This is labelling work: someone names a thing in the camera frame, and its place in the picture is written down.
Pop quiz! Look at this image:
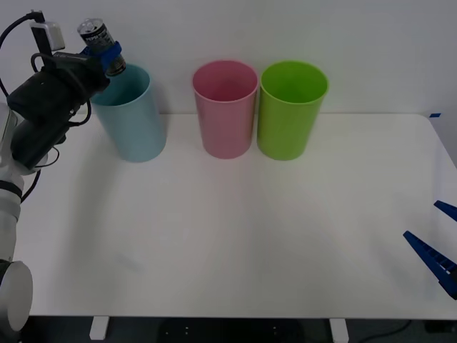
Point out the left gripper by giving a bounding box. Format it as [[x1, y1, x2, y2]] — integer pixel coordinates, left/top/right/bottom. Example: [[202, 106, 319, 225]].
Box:
[[42, 41, 124, 98]]

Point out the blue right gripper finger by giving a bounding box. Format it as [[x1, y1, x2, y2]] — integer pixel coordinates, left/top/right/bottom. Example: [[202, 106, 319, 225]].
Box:
[[433, 200, 457, 222], [403, 230, 457, 300]]

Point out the black and silver drink can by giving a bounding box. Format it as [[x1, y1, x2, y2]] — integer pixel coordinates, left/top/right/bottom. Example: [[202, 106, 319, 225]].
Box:
[[77, 16, 127, 78]]

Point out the pale blue plastic bin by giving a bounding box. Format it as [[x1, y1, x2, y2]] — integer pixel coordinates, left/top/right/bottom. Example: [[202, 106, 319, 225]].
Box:
[[91, 63, 168, 164]]

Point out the white table leg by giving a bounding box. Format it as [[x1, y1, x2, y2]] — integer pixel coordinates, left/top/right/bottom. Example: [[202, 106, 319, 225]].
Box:
[[89, 316, 109, 341], [328, 318, 349, 343]]

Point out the pink plastic bin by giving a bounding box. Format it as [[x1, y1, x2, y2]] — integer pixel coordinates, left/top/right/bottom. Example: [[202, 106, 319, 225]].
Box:
[[192, 59, 259, 160]]

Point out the green plastic bin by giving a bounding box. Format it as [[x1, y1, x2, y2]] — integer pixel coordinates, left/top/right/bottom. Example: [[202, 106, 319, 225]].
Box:
[[259, 60, 328, 161]]

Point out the black floor cable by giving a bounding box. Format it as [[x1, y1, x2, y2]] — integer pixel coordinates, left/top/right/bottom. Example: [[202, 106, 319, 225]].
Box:
[[351, 319, 412, 339]]

